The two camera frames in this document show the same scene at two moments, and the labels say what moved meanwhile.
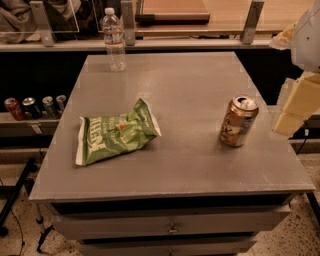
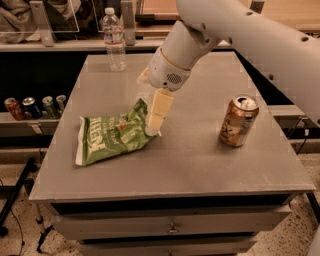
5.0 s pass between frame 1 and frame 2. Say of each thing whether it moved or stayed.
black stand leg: stayed
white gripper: moved
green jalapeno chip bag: stayed
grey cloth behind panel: stayed
